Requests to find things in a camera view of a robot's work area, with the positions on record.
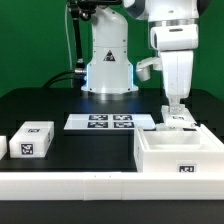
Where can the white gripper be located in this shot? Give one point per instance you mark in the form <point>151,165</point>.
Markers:
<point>177,75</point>

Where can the white cabinet body box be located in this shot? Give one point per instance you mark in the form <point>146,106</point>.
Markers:
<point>190,151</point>

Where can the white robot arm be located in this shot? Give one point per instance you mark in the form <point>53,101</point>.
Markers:
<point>173,34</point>

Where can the white cabinet top block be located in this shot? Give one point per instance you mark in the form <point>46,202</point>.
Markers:
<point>32,140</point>

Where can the white block at left edge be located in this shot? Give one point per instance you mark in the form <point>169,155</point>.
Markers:
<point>3,146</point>

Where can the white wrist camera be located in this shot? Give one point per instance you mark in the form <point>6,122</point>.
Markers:
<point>143,67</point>

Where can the white flat marker base plate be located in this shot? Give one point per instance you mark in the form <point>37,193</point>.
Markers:
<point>109,122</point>

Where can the white L-shaped boundary rail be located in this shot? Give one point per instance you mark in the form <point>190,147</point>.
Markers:
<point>111,186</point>

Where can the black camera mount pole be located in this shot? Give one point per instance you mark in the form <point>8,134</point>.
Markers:
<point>83,10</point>

